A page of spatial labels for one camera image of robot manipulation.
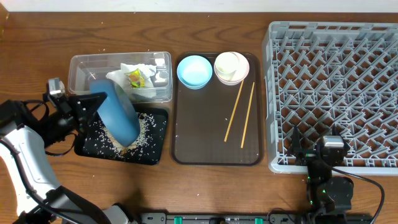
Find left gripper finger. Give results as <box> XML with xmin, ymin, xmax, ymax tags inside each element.
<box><xmin>68</xmin><ymin>92</ymin><xmax>107</xmax><ymax>113</ymax></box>
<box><xmin>77</xmin><ymin>116</ymin><xmax>95</xmax><ymax>137</ymax></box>

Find cream plastic cup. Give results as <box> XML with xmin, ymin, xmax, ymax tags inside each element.
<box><xmin>215</xmin><ymin>52</ymin><xmax>239</xmax><ymax>80</ymax></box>

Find brown serving tray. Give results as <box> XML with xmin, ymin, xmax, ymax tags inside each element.
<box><xmin>170</xmin><ymin>54</ymin><xmax>265</xmax><ymax>166</ymax></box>

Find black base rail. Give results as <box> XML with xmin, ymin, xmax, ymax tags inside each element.
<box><xmin>135</xmin><ymin>210</ymin><xmax>373</xmax><ymax>224</ymax></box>

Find dark blue plate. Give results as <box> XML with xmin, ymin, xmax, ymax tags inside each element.
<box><xmin>90</xmin><ymin>79</ymin><xmax>141</xmax><ymax>147</ymax></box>

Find pink bowl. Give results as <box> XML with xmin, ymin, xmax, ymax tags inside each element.
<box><xmin>213</xmin><ymin>52</ymin><xmax>249</xmax><ymax>86</ymax></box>

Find grey dishwasher rack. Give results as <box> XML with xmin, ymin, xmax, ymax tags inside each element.
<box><xmin>262</xmin><ymin>21</ymin><xmax>397</xmax><ymax>176</ymax></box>

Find green snack wrapper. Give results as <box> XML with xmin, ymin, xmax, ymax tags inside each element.
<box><xmin>126</xmin><ymin>68</ymin><xmax>145</xmax><ymax>88</ymax></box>

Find left wooden chopstick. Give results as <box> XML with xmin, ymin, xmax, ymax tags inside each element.
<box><xmin>224</xmin><ymin>80</ymin><xmax>244</xmax><ymax>142</ymax></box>

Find black plastic tray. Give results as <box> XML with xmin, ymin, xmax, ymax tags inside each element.
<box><xmin>74</xmin><ymin>105</ymin><xmax>169</xmax><ymax>166</ymax></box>

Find pile of white rice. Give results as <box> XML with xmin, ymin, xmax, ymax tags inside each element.
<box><xmin>83</xmin><ymin>113</ymin><xmax>158</xmax><ymax>161</ymax></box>

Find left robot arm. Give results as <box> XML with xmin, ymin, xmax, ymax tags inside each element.
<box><xmin>1</xmin><ymin>93</ymin><xmax>135</xmax><ymax>224</ymax></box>

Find clear plastic waste bin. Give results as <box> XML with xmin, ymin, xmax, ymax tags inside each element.
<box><xmin>68</xmin><ymin>52</ymin><xmax>173</xmax><ymax>103</ymax></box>

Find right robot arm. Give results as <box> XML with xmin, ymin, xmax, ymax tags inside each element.
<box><xmin>288</xmin><ymin>126</ymin><xmax>354</xmax><ymax>223</ymax></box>

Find light blue bowl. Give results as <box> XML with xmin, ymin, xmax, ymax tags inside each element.
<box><xmin>177</xmin><ymin>55</ymin><xmax>213</xmax><ymax>90</ymax></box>

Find white napkin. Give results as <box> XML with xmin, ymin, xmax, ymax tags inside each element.
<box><xmin>106</xmin><ymin>63</ymin><xmax>156</xmax><ymax>98</ymax></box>

